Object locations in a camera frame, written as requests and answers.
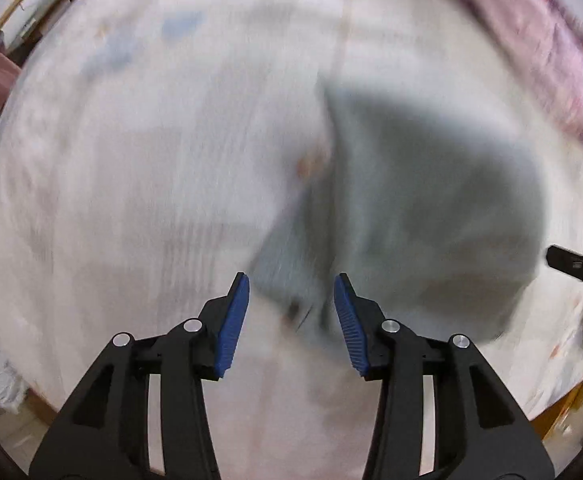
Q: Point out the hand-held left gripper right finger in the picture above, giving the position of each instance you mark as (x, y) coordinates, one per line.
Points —
(349, 320)

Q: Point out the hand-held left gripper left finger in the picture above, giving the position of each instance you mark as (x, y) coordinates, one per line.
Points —
(234, 320)

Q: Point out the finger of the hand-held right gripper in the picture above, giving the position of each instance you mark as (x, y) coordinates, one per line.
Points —
(581, 267)

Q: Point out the grey zip hoodie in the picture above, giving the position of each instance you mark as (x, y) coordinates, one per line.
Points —
(421, 185)

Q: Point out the printed bed sheet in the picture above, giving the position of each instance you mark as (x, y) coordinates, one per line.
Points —
(146, 185)

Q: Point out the purple floral quilt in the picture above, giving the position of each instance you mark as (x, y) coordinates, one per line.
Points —
(546, 50)

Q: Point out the wooden bed rail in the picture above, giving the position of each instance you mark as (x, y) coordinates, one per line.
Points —
(576, 405)

